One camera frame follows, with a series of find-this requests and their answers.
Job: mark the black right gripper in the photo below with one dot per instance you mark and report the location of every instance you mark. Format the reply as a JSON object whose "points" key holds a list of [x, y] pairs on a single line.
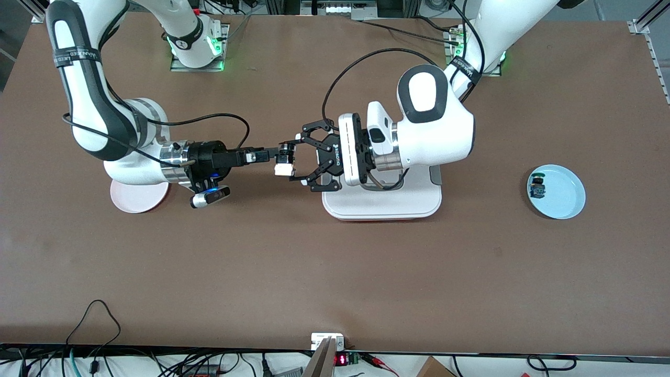
{"points": [[208, 156]]}

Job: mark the red digit display module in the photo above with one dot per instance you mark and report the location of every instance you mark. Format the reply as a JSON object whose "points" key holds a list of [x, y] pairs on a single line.
{"points": [[341, 359]]}

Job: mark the pink round plate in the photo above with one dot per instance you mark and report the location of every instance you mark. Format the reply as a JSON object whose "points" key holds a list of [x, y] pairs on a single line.
{"points": [[137, 201]]}

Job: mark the light blue round plate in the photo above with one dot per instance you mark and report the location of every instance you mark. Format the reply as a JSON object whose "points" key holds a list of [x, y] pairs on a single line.
{"points": [[562, 196]]}

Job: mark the green blue push switch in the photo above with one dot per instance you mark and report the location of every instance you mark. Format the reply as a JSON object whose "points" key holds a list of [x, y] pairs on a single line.
{"points": [[537, 186]]}

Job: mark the white mounting block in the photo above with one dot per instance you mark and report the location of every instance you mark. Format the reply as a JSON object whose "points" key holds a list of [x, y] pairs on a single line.
{"points": [[316, 339]]}

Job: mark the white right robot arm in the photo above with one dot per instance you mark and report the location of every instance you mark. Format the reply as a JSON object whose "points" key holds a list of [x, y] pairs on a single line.
{"points": [[84, 104]]}

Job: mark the aluminium corner bracket rail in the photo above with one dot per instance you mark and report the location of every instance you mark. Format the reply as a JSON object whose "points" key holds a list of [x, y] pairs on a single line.
{"points": [[649, 42]]}

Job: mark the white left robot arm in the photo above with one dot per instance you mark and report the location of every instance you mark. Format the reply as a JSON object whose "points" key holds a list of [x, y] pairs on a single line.
{"points": [[439, 136]]}

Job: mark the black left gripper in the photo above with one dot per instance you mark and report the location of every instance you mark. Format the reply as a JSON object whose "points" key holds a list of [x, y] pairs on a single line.
{"points": [[333, 156]]}

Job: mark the aluminium profile bar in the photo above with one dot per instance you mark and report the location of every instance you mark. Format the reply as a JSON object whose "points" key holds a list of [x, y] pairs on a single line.
{"points": [[322, 361]]}

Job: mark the brown cardboard box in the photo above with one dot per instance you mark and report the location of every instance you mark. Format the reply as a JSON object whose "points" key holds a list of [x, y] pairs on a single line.
{"points": [[433, 369]]}

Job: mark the red alligator clip lead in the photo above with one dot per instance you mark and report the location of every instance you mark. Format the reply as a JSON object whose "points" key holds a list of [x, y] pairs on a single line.
{"points": [[379, 362]]}

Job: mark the white lidded lunch box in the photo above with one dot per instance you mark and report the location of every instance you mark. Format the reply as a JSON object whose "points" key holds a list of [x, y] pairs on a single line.
{"points": [[387, 204]]}

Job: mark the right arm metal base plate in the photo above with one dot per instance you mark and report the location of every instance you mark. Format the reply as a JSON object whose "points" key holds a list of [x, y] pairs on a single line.
{"points": [[217, 67]]}

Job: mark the orange black push switch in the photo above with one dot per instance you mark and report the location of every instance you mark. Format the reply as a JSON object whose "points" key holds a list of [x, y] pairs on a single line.
{"points": [[285, 154]]}

